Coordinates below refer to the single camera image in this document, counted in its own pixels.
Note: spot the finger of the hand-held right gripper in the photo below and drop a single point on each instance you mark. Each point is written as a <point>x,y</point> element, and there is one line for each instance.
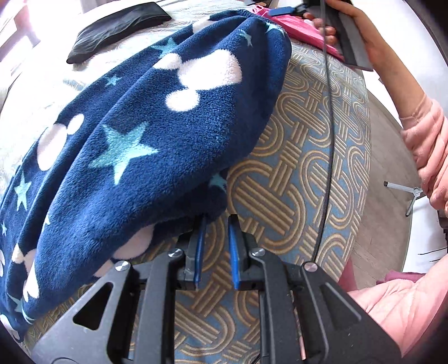
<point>280,11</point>

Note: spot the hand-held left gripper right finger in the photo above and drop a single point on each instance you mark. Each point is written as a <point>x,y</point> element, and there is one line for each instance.
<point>233,255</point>

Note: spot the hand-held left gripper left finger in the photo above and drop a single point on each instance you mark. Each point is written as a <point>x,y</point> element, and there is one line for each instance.
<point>198,255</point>

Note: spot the blue star fleece blanket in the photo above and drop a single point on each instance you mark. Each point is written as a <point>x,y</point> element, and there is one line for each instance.
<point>140,140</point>

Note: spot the person's right forearm pink sleeve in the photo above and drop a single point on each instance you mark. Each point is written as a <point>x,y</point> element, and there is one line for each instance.
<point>425,140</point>

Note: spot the person's right hand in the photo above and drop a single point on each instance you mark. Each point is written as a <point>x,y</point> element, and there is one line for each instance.
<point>367,31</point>

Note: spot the pink cloth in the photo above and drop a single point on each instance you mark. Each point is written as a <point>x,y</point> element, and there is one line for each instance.
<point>301,29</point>

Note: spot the blue and tan patterned bedspread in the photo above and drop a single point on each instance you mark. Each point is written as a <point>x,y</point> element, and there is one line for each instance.
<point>297,182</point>

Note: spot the small metal tripod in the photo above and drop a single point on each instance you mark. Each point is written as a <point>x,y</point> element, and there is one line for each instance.
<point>402,187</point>

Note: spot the folded black cloth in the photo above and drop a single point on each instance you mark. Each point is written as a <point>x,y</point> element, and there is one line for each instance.
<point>115,31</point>

